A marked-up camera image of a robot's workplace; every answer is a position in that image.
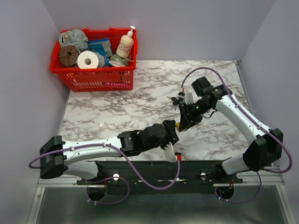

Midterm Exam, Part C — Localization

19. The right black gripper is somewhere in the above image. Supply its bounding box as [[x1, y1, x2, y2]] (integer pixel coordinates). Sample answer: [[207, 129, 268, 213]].
[[178, 99, 212, 131]]

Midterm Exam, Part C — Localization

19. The yellow padlock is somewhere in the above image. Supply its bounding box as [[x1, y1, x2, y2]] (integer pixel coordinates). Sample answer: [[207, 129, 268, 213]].
[[176, 122, 187, 132]]

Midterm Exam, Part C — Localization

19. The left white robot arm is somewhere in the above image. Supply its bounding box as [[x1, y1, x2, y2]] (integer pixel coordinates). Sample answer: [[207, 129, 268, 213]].
[[40, 120, 178, 184]]

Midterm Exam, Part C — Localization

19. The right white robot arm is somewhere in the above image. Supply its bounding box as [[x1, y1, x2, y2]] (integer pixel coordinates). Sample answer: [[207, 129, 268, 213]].
[[178, 77, 283, 183]]

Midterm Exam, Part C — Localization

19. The red plastic basket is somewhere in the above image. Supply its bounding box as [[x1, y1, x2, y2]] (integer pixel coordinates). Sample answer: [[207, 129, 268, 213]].
[[50, 30, 138, 92]]

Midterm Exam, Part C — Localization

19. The green white packet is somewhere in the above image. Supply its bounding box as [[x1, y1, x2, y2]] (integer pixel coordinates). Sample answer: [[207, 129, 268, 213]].
[[109, 54, 133, 67]]

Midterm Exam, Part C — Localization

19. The cream pump lotion bottle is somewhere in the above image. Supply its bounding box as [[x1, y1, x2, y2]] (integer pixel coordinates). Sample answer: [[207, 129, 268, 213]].
[[116, 26, 135, 58]]

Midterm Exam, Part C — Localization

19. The blue plastic package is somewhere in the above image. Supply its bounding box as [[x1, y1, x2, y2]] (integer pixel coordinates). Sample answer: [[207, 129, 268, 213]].
[[87, 38, 113, 57]]

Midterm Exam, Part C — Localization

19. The white toilet paper roll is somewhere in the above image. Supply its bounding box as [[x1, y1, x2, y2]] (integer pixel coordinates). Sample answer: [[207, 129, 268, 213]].
[[77, 50, 99, 69]]

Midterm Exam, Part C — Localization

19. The brown paper roll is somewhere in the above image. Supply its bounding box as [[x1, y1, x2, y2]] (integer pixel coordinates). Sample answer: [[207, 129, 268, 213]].
[[58, 45, 80, 68]]

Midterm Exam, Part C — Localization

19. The grey crumpled printed bag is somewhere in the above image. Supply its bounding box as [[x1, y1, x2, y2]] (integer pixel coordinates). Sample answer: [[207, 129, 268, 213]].
[[58, 29, 88, 51]]

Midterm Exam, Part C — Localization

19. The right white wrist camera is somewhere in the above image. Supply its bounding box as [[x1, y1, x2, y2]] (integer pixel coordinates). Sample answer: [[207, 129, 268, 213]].
[[178, 88, 194, 104]]

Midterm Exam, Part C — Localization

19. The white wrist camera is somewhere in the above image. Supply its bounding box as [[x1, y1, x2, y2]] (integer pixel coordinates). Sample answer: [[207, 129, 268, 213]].
[[178, 88, 194, 104], [163, 142, 182, 163]]

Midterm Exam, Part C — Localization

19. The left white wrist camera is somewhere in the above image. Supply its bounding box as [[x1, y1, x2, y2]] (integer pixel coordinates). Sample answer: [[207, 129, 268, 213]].
[[163, 142, 182, 163]]

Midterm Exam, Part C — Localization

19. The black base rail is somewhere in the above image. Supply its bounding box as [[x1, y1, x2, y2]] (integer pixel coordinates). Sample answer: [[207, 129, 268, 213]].
[[77, 160, 243, 194]]

